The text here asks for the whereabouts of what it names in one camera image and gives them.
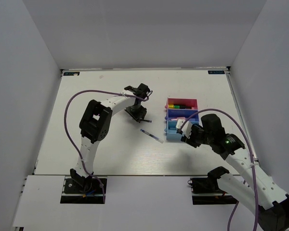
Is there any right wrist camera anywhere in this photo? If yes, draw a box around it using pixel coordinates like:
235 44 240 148
176 120 193 138

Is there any green highlighter black body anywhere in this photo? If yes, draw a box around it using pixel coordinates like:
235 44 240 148
180 105 194 110

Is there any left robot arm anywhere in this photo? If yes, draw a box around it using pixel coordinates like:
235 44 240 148
64 83 153 192

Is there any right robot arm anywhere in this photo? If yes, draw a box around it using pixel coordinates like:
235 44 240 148
176 114 289 231

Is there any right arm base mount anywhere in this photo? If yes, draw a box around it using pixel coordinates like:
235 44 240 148
187 167 237 205

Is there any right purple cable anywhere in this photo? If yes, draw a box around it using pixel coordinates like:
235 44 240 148
177 108 258 231

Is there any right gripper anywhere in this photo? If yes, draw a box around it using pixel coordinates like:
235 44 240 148
181 125 213 148

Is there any left corner label sticker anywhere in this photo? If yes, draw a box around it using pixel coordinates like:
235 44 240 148
63 72 80 76

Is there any dark blue container bin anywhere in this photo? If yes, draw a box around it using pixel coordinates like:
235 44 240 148
165 109 198 121

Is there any green transparent pen cap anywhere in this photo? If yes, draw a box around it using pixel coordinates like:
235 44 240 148
177 119 185 124

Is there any pink container bin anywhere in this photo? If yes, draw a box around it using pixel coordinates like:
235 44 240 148
164 98 198 110

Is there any light blue container bin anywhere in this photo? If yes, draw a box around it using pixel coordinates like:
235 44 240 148
165 121 183 141

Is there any corner label sticker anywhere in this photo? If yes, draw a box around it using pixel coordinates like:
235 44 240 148
208 70 225 75
63 72 80 76

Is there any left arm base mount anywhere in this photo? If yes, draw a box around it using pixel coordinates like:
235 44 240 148
60 178 105 205

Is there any right corner label sticker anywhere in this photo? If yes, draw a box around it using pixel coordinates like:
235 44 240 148
208 70 225 75

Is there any blue gel pen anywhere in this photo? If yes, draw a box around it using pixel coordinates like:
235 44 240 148
140 129 164 143

